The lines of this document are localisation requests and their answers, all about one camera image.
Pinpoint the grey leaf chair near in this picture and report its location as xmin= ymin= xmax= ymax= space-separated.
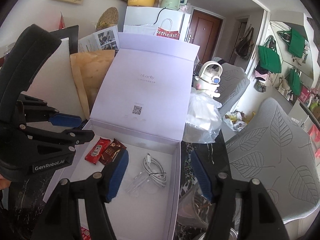
xmin=226 ymin=98 xmax=319 ymax=223

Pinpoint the person left hand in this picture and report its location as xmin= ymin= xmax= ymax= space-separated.
xmin=0 ymin=174 xmax=11 ymax=190

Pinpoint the grey chair far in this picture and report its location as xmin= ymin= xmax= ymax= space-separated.
xmin=217 ymin=59 xmax=250 ymax=116

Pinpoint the white fridge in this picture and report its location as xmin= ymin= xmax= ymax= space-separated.
xmin=123 ymin=7 xmax=191 ymax=41

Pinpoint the metal bowl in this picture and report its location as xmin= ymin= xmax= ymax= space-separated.
xmin=194 ymin=227 xmax=238 ymax=240

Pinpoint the brown chocolate packet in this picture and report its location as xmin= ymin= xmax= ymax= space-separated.
xmin=99 ymin=139 xmax=126 ymax=166

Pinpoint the red text snack packet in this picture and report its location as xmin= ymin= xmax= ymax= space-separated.
xmin=80 ymin=226 xmax=91 ymax=240

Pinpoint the white baby bottle device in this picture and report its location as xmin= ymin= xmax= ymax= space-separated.
xmin=193 ymin=61 xmax=223 ymax=98

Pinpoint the clear glass measuring jug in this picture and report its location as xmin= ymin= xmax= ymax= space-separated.
xmin=177 ymin=183 xmax=215 ymax=229

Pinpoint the brown paper envelope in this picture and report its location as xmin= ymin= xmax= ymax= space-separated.
xmin=70 ymin=50 xmax=116 ymax=119

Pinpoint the lilac gift box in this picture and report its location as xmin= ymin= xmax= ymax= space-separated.
xmin=46 ymin=33 xmax=199 ymax=239

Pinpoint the clear acrylic stand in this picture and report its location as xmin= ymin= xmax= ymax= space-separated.
xmin=125 ymin=171 xmax=159 ymax=198

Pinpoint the dark hanging handbag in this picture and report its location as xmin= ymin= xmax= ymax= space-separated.
xmin=234 ymin=25 xmax=254 ymax=60

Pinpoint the brown entrance door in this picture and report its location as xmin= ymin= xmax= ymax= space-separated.
xmin=189 ymin=10 xmax=223 ymax=63

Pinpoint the green tote bag left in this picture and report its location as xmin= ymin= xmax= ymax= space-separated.
xmin=258 ymin=35 xmax=281 ymax=74

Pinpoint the red ketchup sachet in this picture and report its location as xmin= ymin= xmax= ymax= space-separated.
xmin=85 ymin=138 xmax=111 ymax=165

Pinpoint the white cable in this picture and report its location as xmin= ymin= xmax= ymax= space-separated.
xmin=142 ymin=152 xmax=168 ymax=188

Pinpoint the white plastic bag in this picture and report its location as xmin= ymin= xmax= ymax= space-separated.
xmin=182 ymin=87 xmax=222 ymax=144

